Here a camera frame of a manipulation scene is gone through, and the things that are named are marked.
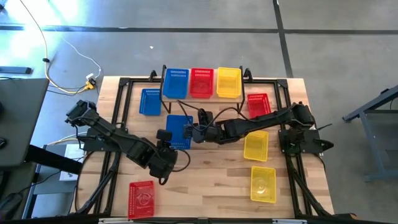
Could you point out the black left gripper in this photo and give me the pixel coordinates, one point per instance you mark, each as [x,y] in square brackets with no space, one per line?
[166,157]

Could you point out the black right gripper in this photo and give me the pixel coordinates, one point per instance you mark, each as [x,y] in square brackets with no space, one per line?
[206,133]

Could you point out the blue basket with embossed logo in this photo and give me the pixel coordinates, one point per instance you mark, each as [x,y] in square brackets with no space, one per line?
[177,130]

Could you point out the blue plastic basket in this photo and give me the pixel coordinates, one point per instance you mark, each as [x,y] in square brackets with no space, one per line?
[175,84]
[150,104]

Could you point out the red plastic basket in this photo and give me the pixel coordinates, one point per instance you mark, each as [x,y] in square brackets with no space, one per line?
[202,84]
[258,104]

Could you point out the red basket with embossed logo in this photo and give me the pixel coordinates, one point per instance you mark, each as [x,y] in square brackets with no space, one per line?
[141,199]

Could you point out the yellow plastic basket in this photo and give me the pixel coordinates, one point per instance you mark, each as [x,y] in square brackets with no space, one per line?
[256,146]
[229,83]

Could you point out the yellow basket with embossed logo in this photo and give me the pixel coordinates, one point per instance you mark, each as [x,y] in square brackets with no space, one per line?
[263,184]

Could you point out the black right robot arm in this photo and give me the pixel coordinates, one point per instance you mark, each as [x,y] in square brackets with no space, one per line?
[264,119]

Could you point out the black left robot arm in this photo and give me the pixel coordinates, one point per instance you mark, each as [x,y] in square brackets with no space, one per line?
[118,140]

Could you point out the wooden shelf with black legs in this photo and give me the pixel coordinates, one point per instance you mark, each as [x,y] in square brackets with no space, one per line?
[217,100]

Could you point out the white paper box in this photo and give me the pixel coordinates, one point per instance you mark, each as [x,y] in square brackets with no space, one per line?
[73,155]

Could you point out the yellow power plug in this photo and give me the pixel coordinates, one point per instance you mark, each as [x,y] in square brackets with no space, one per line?
[91,84]

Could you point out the white power plug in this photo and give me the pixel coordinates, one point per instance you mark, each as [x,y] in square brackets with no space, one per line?
[90,76]

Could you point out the black desk leg bar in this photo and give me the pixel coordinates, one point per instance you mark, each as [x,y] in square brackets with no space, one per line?
[53,158]

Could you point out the grey desk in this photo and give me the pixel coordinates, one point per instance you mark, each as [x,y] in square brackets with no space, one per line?
[21,118]

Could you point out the dark flat bar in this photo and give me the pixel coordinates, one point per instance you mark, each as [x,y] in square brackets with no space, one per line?
[15,70]

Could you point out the blue-grey metal stand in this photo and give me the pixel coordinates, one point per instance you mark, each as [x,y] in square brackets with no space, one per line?
[370,105]

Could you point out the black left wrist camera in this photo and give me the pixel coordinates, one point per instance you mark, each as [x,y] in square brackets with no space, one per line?
[164,134]

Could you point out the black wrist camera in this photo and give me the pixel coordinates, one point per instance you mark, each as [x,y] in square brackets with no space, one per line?
[164,134]
[205,116]

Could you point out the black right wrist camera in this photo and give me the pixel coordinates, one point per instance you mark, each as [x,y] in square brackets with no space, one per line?
[205,116]

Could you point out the black aluminium table frame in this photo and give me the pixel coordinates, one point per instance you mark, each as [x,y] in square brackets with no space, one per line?
[140,80]

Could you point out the white strip on rail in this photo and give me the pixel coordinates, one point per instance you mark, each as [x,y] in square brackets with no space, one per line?
[289,221]
[115,220]

